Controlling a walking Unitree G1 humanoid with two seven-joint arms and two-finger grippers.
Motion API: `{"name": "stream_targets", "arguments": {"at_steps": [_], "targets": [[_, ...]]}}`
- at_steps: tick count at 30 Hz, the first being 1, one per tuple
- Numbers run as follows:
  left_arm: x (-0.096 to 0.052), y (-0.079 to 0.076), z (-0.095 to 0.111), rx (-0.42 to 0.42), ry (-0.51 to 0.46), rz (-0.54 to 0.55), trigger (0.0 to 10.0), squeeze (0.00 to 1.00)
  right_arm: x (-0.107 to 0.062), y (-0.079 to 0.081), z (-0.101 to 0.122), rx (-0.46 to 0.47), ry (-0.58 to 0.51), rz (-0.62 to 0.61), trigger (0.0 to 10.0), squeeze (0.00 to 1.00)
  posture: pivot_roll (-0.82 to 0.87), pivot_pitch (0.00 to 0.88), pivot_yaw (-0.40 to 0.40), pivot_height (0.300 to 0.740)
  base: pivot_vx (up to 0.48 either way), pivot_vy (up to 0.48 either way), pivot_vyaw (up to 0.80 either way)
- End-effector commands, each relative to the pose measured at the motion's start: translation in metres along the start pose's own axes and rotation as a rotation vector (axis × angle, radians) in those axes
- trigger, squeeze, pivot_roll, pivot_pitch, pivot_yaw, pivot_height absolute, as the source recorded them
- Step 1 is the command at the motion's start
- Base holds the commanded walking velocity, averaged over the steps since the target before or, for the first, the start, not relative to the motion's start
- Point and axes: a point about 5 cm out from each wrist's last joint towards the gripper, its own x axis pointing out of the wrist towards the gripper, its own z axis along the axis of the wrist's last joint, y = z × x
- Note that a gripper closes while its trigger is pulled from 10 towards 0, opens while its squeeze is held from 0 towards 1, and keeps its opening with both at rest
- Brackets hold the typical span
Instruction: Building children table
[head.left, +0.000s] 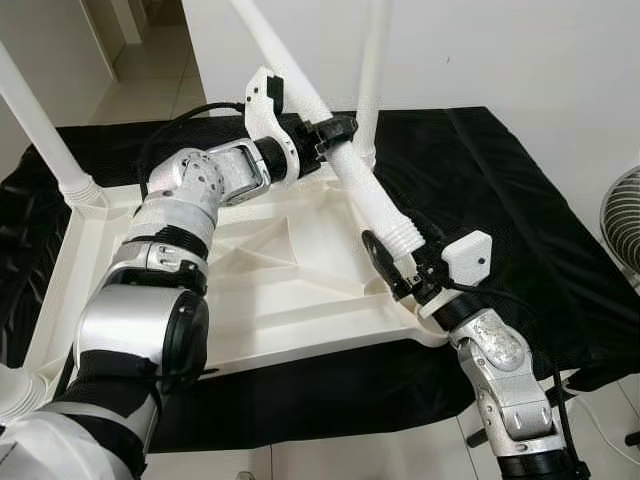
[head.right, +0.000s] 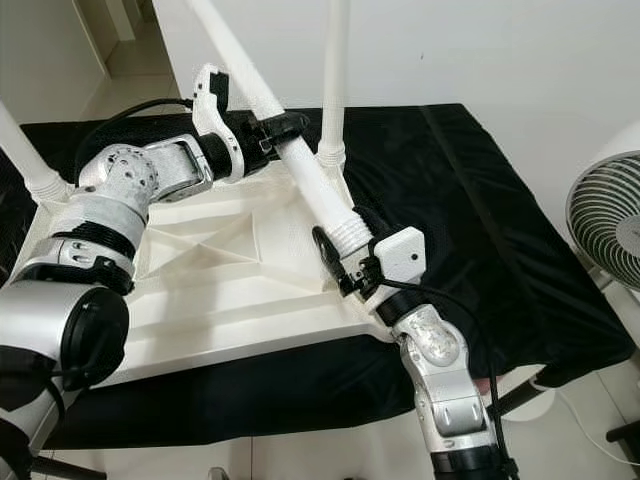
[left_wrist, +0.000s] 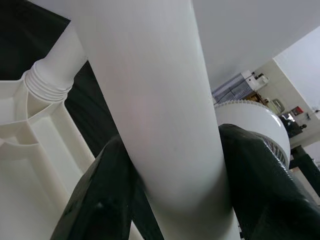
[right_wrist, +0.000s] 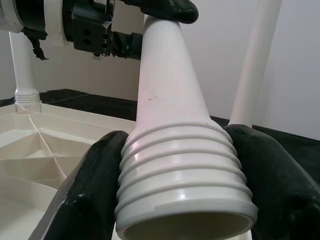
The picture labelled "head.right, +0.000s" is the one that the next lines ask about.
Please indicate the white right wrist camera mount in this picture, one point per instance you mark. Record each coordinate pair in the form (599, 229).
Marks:
(406, 251)

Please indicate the black table cloth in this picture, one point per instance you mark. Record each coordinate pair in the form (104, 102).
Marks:
(460, 200)

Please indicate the white standing fan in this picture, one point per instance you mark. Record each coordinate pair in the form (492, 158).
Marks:
(605, 225)

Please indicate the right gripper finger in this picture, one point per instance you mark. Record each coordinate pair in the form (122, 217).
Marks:
(332, 258)

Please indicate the black floor stand foot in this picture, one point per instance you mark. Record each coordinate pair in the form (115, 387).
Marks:
(624, 433)

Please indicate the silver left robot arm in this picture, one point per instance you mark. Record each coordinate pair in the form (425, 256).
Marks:
(80, 300)

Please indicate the white round plastic object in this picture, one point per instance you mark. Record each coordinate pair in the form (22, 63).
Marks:
(540, 400)

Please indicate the white door frame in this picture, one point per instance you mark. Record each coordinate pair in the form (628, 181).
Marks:
(125, 20)

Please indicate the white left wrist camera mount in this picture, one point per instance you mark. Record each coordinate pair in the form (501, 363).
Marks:
(217, 115)

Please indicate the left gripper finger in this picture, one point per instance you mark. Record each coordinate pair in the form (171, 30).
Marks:
(290, 126)

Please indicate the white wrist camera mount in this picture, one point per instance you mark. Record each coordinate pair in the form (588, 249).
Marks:
(217, 115)
(406, 251)

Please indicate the white plastic table top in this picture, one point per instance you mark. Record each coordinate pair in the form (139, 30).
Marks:
(260, 300)

